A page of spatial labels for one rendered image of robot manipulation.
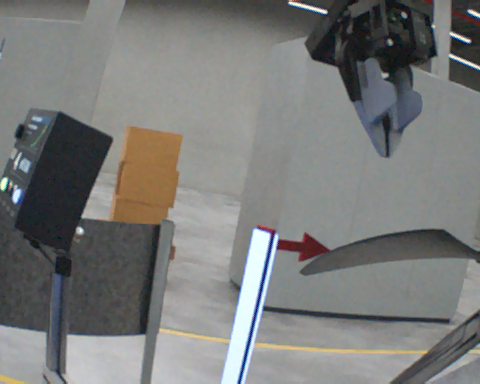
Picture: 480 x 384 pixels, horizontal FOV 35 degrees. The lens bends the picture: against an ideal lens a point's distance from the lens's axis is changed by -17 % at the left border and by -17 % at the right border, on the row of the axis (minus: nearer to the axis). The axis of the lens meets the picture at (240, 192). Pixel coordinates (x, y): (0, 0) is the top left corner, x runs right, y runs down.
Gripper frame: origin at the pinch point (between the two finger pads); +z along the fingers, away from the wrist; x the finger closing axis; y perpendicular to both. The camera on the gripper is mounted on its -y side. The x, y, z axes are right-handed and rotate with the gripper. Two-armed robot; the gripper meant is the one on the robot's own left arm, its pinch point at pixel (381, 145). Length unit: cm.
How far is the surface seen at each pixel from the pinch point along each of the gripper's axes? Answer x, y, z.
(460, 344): 23.5, -10.5, 19.4
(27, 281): 7, -185, -1
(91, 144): -11, -52, -10
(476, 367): 17.7, -0.5, 22.9
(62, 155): -16, -53, -8
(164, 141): 274, -727, -210
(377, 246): -1.7, 1.7, 9.7
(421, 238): -1.2, 8.0, 9.9
